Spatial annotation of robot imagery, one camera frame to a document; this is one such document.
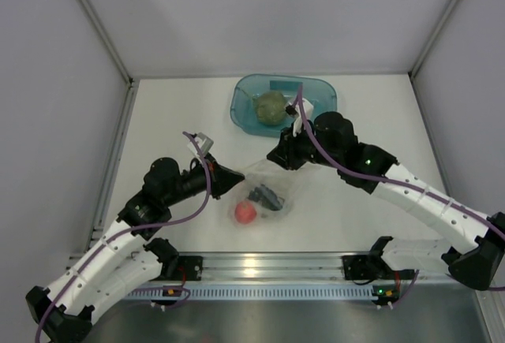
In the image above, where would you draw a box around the fake dark grape bunch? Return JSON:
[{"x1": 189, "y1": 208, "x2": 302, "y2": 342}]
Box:
[{"x1": 247, "y1": 185, "x2": 284, "y2": 211}]

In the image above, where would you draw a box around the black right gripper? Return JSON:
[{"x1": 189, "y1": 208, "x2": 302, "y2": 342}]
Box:
[{"x1": 267, "y1": 121, "x2": 342, "y2": 172}]

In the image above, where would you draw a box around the fake green melon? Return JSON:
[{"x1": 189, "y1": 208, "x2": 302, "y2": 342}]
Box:
[{"x1": 252, "y1": 91, "x2": 286, "y2": 126}]

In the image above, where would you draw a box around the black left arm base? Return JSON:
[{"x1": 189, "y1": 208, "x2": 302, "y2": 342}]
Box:
[{"x1": 144, "y1": 238, "x2": 203, "y2": 283}]

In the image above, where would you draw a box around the slotted white cable duct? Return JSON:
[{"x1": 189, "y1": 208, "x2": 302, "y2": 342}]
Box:
[{"x1": 125, "y1": 284, "x2": 395, "y2": 300}]

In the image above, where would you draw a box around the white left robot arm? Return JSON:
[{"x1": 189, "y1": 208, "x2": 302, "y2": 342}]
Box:
[{"x1": 25, "y1": 154, "x2": 245, "y2": 342}]

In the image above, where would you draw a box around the fake red tomato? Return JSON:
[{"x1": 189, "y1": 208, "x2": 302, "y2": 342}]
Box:
[{"x1": 234, "y1": 200, "x2": 257, "y2": 225}]

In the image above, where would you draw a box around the aluminium front rail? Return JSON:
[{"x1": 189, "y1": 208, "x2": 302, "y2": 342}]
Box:
[{"x1": 177, "y1": 251, "x2": 455, "y2": 283}]

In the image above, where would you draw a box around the clear zip top bag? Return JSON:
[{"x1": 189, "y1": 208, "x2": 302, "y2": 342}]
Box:
[{"x1": 227, "y1": 159, "x2": 317, "y2": 226}]

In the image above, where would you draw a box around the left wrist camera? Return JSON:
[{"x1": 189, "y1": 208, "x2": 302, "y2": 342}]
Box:
[{"x1": 187, "y1": 132, "x2": 214, "y2": 159}]

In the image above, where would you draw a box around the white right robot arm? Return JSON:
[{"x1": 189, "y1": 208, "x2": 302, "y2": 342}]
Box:
[{"x1": 267, "y1": 112, "x2": 504, "y2": 291}]

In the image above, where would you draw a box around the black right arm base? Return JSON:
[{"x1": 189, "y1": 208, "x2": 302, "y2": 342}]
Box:
[{"x1": 342, "y1": 237, "x2": 395, "y2": 283}]

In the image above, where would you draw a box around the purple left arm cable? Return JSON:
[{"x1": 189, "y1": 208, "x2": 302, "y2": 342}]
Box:
[{"x1": 33, "y1": 130, "x2": 216, "y2": 343}]

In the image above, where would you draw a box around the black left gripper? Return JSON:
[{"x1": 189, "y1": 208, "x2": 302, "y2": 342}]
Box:
[{"x1": 163, "y1": 153, "x2": 245, "y2": 207}]

